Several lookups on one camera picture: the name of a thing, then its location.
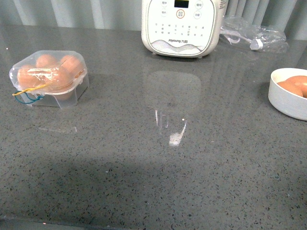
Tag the clear plastic egg box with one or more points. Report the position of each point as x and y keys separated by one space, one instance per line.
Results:
x=79 y=85

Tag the white Joyoung blender appliance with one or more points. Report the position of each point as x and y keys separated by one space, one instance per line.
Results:
x=182 y=28

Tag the blue rubber band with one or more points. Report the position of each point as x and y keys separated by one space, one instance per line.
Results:
x=26 y=98

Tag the clear plastic bag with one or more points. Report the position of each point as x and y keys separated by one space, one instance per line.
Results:
x=242 y=34

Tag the yellow rubber band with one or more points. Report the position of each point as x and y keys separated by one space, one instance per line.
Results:
x=29 y=89

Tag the white bowl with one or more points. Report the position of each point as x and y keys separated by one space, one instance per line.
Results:
x=284 y=101

